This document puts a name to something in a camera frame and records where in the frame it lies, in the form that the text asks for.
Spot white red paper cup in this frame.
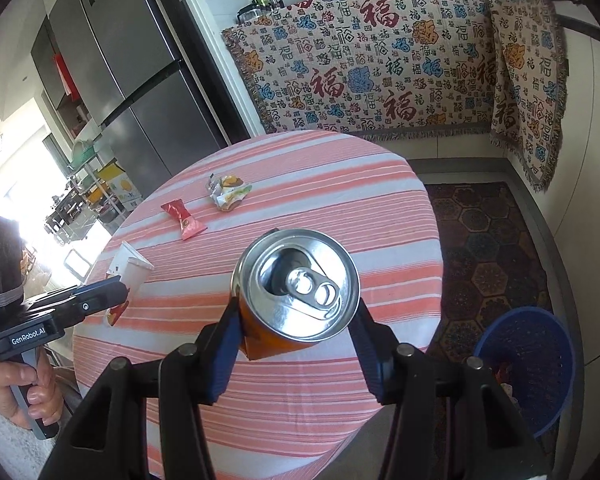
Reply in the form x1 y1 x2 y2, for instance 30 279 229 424
101 239 157 328

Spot small red candy wrapper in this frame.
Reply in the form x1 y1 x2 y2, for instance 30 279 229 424
161 200 207 240

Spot yellow silver snack wrapper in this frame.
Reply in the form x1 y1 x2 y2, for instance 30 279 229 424
207 174 252 212

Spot orange soda can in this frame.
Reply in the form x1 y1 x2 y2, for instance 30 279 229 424
230 229 361 361

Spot white fleece sleeve forearm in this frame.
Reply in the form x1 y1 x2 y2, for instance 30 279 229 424
0 414 56 480

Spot blue plastic trash basket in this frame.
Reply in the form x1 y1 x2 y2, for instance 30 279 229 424
474 307 576 438

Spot person's left hand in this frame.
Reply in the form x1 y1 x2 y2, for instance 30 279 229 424
0 353 64 429

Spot green metal shelf rack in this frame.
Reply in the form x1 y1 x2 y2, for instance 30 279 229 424
43 134 126 245

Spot pink striped tablecloth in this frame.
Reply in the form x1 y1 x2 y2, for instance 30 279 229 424
72 128 447 480

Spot yellow green cardboard box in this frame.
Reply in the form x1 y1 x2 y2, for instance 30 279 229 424
97 160 143 211

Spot dark hexagon pattern rug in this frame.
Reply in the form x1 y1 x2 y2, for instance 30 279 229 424
421 180 564 461

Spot grey refrigerator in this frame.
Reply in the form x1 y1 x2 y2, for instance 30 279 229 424
50 0 249 196

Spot patterned fu character blanket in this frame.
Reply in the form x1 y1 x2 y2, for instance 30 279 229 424
223 0 567 192

